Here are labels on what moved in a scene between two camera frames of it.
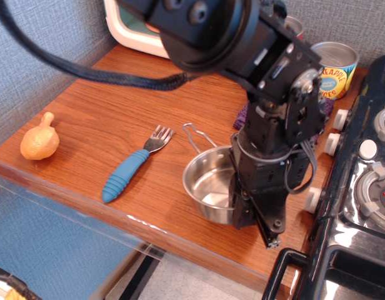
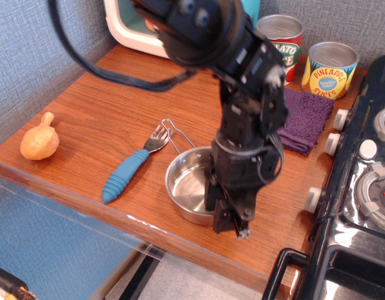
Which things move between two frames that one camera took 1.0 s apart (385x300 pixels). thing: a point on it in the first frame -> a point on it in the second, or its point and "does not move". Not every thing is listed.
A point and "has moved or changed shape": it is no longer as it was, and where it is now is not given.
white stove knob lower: [312, 199] does not move
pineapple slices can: [339, 62] does not move
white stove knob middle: [332, 143] does not move
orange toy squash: [40, 142] does not move
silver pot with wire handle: [207, 178] has moved or changed shape
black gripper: [259, 189] -> [239, 167]
